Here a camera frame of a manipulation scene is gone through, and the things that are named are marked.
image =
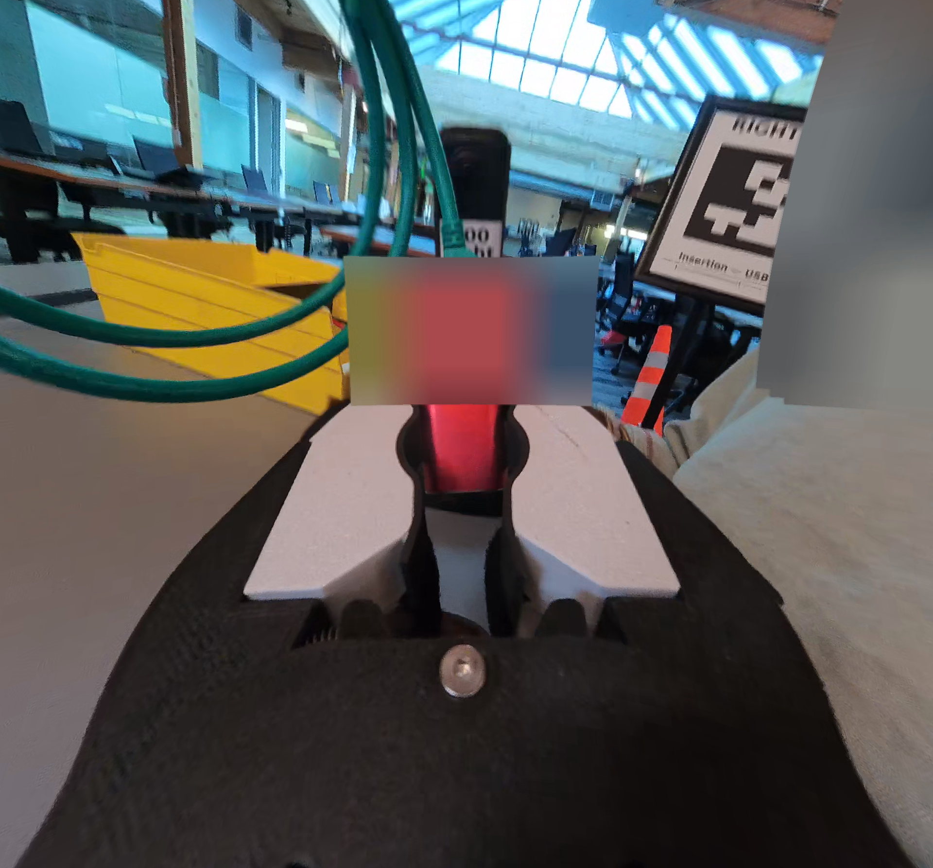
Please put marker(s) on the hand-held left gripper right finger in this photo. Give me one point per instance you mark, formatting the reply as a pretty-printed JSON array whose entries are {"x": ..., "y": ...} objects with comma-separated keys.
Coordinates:
[{"x": 598, "y": 503}]

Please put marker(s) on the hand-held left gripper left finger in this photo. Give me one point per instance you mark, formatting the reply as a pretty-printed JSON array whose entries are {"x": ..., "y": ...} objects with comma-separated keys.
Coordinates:
[{"x": 328, "y": 503}]

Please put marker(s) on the yellow plastic bin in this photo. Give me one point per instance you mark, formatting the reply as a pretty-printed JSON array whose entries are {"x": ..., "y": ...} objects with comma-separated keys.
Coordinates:
[{"x": 204, "y": 285}]

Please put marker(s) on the person's right forearm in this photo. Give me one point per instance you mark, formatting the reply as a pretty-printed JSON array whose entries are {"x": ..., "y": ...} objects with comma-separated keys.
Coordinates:
[{"x": 802, "y": 518}]

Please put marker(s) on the orange traffic cone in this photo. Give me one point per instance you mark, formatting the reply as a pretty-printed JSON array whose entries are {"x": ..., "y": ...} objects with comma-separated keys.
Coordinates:
[{"x": 649, "y": 372}]

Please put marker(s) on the black office chair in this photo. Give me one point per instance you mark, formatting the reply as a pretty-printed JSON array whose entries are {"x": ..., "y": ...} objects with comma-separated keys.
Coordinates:
[{"x": 619, "y": 299}]

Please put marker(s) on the black framed tag sign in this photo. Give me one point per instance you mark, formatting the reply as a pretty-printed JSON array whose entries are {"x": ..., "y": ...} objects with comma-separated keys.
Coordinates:
[{"x": 729, "y": 190}]

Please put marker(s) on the wooden top office table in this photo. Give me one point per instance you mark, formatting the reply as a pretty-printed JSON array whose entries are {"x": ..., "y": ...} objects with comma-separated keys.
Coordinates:
[{"x": 146, "y": 179}]

